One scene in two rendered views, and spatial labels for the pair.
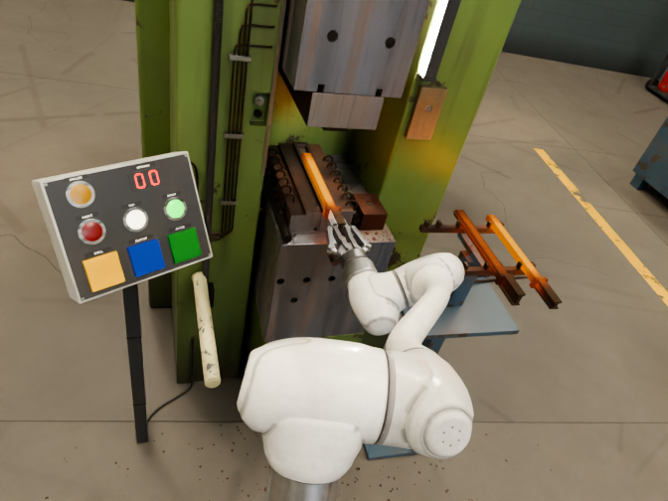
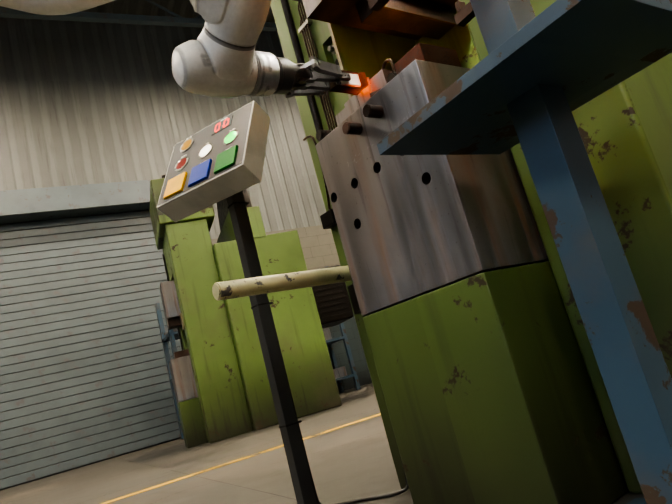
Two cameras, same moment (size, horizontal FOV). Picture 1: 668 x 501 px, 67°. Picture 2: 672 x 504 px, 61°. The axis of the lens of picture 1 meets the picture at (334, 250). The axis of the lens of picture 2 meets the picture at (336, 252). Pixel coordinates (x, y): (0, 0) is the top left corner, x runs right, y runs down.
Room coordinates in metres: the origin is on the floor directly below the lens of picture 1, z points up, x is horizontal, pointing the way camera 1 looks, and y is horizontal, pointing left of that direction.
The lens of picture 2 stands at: (0.84, -1.15, 0.36)
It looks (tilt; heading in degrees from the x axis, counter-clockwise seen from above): 11 degrees up; 77
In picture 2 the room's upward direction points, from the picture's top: 15 degrees counter-clockwise
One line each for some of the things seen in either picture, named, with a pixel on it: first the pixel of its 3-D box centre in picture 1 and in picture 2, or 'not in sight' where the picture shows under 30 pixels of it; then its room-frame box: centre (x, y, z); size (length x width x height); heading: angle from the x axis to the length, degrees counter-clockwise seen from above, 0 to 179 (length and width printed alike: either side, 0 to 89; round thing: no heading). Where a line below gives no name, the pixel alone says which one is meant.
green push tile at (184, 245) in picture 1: (184, 245); (226, 160); (0.95, 0.37, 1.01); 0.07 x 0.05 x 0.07; 140
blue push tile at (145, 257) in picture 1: (145, 257); (200, 173); (0.87, 0.43, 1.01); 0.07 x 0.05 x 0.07; 140
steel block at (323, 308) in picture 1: (307, 241); (469, 194); (1.49, 0.10, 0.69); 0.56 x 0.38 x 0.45; 25
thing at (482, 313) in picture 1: (449, 302); (531, 89); (1.36, -0.45, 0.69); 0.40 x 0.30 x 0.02; 112
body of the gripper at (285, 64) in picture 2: (352, 255); (289, 76); (1.09, -0.05, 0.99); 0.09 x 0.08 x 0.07; 25
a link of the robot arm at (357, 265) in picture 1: (360, 274); (259, 74); (1.02, -0.08, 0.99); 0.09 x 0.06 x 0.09; 115
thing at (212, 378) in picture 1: (205, 325); (291, 281); (1.04, 0.33, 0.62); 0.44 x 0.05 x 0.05; 25
